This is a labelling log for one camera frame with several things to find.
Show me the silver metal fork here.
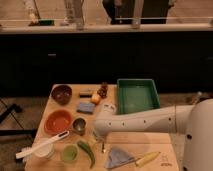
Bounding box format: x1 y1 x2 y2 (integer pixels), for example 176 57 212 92
101 142 106 154

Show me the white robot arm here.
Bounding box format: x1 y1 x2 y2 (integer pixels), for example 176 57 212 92
93 99 213 171

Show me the small metal cup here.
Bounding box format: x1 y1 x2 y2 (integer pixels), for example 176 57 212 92
73 118 86 136

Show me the green plastic cup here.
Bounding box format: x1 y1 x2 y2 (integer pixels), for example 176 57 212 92
61 145 78 163

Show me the white plastic cup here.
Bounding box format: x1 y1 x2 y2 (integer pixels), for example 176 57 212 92
34 144 54 159

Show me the green chili pepper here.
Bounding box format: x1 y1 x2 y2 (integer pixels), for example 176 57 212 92
77 141 96 168

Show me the blue folded cloth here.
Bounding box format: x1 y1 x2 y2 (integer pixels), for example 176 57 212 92
104 147 135 169

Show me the blue sponge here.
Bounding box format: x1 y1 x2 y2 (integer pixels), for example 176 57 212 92
77 102 95 114

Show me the yellow toy fruit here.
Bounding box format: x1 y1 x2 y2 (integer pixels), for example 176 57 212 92
91 94 101 105

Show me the orange plastic bowl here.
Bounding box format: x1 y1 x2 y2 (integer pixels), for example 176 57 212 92
44 110 73 135

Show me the dark rectangular block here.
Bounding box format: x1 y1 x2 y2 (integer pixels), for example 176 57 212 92
79 89 93 98

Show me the green plastic tray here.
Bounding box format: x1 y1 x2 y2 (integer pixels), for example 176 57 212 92
117 79 160 115

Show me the dark brown bowl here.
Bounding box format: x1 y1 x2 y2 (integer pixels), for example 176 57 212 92
51 85 72 105

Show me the green box on ledge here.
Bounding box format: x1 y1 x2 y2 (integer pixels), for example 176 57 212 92
39 20 54 26

